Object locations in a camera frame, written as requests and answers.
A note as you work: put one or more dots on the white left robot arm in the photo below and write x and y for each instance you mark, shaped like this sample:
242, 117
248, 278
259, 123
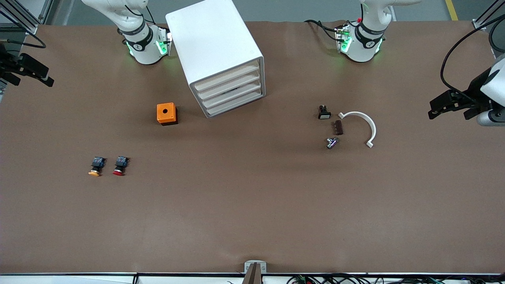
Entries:
361, 45

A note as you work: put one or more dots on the black switch with white face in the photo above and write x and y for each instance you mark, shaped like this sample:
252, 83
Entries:
324, 115

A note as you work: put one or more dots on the orange button enclosure box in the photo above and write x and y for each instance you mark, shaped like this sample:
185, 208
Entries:
160, 118

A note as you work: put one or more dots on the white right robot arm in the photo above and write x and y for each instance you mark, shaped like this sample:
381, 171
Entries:
144, 47

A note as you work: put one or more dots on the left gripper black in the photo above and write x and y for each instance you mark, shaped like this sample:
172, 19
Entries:
475, 92

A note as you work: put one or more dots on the white drawer cabinet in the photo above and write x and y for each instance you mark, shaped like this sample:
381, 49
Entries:
213, 39

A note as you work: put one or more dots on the aluminium frame profile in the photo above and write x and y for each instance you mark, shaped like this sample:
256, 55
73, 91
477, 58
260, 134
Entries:
31, 27
479, 24

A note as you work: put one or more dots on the brown table mat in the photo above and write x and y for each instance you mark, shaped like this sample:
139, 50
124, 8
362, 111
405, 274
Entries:
252, 197

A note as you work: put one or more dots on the yellow mushroom push button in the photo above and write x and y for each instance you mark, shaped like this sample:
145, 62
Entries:
97, 162

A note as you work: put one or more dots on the grey metal table bracket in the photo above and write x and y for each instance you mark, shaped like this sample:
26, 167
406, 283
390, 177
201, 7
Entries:
247, 266

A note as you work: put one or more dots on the red mushroom push button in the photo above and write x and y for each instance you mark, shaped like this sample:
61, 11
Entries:
121, 161

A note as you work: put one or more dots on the beige cabinet drawer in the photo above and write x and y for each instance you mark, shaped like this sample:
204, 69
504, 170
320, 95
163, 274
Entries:
227, 77
229, 86
230, 95
232, 103

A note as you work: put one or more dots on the white curved plastic arc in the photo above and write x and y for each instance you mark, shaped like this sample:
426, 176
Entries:
357, 113

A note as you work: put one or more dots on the brown camera post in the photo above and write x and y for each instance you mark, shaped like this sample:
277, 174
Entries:
252, 276

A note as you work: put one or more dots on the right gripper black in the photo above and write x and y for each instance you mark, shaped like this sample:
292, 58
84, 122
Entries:
8, 64

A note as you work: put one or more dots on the brown terminal block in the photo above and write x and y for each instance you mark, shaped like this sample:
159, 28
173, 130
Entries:
337, 128

